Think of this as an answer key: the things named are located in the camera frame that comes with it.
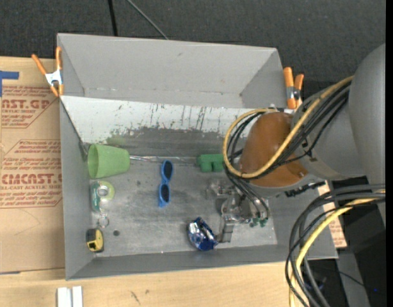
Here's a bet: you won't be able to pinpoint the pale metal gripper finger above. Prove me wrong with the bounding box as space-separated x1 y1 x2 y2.
206 179 232 200
218 217 236 244

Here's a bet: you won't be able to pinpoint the blue and silver foil packet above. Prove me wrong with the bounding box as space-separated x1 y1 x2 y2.
186 216 220 252

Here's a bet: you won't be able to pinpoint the green toy block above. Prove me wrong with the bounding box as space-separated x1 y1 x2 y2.
196 153 225 173

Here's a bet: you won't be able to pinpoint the blue sunglasses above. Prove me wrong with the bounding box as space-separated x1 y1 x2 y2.
157 159 175 209

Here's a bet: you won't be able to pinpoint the green plastic cup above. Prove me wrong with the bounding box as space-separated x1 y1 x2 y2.
86 143 131 180

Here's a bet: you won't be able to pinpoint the clear plastic bottle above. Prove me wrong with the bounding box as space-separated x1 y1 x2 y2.
90 180 116 213

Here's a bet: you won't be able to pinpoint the grey metal bin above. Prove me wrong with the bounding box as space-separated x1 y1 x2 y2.
56 33 340 281

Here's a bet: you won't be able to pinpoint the yellow and black tape measure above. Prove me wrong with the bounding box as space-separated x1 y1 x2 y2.
85 228 105 253

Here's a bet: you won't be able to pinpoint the brown cardboard board, red print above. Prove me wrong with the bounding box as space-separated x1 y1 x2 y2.
0 55 348 276

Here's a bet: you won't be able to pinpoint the black cylinder on white bracket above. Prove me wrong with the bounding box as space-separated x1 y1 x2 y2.
285 180 327 199

